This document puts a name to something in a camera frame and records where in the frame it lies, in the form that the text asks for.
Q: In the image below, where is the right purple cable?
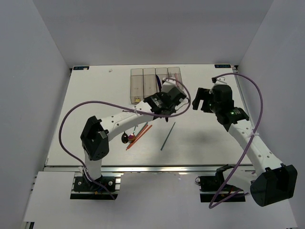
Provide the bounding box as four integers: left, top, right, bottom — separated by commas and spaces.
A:
208, 73, 264, 209

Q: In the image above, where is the lone teal chopstick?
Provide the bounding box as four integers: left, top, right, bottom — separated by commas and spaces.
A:
160, 122, 176, 151

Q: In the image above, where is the left xdof label sticker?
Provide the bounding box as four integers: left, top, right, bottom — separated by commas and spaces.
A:
73, 66, 90, 71

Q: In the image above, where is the blue knife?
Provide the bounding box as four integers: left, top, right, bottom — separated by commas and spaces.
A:
155, 75, 162, 92

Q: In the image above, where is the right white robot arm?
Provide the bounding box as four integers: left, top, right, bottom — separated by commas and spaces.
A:
192, 84, 297, 207

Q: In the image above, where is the aluminium table front rail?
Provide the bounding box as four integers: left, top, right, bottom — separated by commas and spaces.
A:
42, 164, 253, 174

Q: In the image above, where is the purple cable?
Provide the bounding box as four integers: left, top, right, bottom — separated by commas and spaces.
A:
58, 77, 192, 200
208, 73, 264, 209

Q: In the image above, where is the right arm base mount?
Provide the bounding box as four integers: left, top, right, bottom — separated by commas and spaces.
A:
195, 165, 239, 203

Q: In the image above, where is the aluminium table right rail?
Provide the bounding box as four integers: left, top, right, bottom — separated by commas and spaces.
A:
232, 65, 252, 121

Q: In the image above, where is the black spoon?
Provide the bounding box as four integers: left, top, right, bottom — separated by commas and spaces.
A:
121, 132, 129, 144

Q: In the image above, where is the teal chopstick by spoon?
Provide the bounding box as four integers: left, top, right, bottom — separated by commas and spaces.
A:
130, 122, 148, 142

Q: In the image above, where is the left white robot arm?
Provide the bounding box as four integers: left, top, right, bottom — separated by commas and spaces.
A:
80, 86, 187, 192

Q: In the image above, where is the right xdof label sticker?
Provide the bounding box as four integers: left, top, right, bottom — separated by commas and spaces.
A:
214, 64, 231, 68

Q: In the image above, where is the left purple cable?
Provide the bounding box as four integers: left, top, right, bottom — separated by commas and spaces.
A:
58, 77, 192, 200

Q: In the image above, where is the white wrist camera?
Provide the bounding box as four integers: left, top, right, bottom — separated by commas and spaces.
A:
161, 78, 178, 93
212, 77, 227, 87

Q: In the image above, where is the blue handled iridescent spoon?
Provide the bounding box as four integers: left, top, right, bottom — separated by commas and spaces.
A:
128, 126, 137, 142

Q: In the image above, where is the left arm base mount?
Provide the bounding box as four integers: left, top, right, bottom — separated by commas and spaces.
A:
70, 176, 119, 200

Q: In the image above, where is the orange chopstick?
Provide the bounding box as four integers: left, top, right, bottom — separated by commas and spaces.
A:
128, 124, 151, 144
126, 125, 152, 150

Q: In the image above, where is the clear container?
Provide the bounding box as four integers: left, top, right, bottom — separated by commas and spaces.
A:
130, 68, 144, 104
143, 68, 157, 98
155, 68, 168, 83
167, 67, 184, 92

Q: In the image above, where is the aluminium table rail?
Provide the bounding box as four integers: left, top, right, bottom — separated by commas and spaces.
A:
232, 65, 252, 121
42, 164, 253, 174

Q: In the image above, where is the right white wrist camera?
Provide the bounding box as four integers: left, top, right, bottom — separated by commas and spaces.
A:
212, 77, 227, 87

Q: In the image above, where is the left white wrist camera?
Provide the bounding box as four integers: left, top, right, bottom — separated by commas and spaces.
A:
161, 78, 178, 93

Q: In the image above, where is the xdof label sticker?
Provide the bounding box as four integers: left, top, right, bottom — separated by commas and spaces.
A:
73, 66, 90, 71
214, 64, 231, 68

